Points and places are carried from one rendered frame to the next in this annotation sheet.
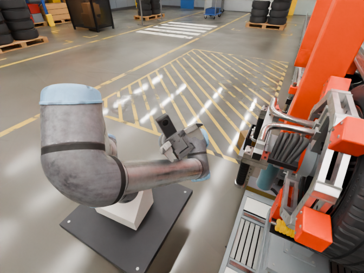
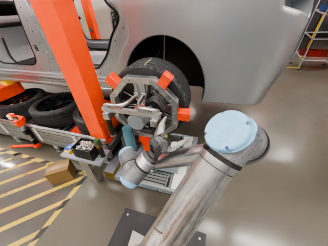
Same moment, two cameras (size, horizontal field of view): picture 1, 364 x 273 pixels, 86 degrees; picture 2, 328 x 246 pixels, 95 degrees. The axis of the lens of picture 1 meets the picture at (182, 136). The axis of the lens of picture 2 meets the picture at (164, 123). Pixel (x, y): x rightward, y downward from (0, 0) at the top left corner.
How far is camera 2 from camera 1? 0.77 m
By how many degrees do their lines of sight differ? 74
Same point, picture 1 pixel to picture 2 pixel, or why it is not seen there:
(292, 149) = (161, 100)
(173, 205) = (142, 223)
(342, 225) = (185, 103)
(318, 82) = (92, 86)
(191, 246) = not seen: hidden behind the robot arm
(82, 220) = not seen: outside the picture
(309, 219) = (183, 112)
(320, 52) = (80, 70)
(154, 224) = not seen: hidden behind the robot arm
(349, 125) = (167, 75)
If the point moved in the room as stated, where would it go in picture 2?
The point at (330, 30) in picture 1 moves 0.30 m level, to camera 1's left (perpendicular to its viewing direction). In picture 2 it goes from (75, 55) to (59, 70)
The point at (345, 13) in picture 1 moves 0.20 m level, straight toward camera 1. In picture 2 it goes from (74, 43) to (98, 45)
